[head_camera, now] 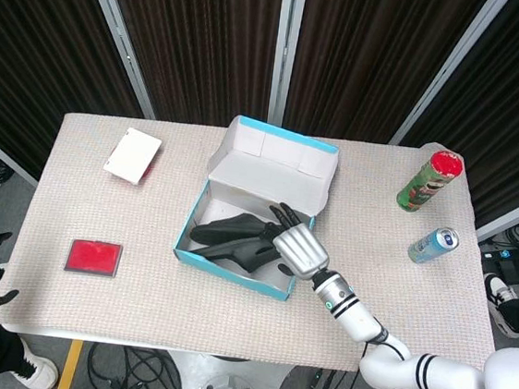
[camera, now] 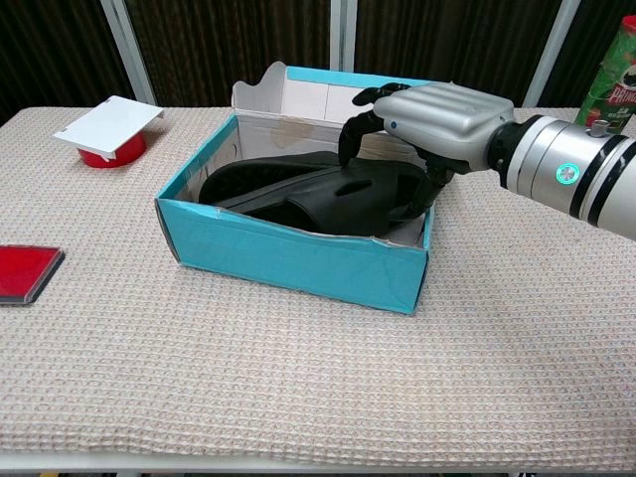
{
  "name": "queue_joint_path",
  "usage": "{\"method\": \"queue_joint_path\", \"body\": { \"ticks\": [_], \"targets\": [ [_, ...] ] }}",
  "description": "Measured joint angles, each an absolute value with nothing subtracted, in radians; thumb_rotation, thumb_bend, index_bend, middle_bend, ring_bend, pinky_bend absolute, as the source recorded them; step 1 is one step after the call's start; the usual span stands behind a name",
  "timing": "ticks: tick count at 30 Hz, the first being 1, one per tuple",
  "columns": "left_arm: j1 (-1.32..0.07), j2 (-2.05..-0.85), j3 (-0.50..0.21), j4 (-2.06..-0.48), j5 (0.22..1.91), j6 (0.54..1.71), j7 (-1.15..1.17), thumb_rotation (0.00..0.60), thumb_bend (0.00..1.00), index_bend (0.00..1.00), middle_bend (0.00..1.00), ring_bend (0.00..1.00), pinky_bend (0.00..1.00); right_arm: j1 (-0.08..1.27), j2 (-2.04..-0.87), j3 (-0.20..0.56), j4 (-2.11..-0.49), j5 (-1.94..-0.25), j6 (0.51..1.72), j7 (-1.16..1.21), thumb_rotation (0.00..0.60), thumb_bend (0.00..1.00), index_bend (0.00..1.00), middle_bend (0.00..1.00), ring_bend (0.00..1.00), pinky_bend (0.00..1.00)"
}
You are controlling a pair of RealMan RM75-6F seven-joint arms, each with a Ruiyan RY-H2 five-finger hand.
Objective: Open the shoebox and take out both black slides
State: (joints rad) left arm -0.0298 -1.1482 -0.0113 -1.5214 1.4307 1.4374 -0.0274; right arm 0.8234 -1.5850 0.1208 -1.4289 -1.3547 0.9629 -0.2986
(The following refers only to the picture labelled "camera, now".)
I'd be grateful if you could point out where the red ink pad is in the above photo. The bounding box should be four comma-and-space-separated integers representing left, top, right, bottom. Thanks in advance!
0, 244, 67, 306

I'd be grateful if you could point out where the white plastic card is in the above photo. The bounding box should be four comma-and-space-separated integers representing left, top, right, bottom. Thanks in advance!
53, 94, 165, 163

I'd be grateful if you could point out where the red round container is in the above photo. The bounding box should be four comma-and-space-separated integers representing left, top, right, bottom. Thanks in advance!
78, 129, 148, 169

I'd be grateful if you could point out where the beige waffle tablecloth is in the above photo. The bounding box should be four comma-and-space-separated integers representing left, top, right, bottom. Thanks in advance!
0, 104, 636, 472

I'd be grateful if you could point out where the white frame post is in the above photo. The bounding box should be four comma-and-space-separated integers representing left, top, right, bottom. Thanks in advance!
329, 0, 359, 74
98, 0, 159, 106
521, 0, 582, 108

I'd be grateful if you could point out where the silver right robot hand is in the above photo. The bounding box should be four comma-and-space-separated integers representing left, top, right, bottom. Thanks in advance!
337, 81, 516, 220

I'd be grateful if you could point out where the teal cardboard shoe box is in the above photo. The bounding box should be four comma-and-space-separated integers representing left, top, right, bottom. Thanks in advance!
153, 62, 456, 316

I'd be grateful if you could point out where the green Pringles can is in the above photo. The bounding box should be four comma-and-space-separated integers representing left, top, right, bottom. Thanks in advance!
574, 14, 636, 136

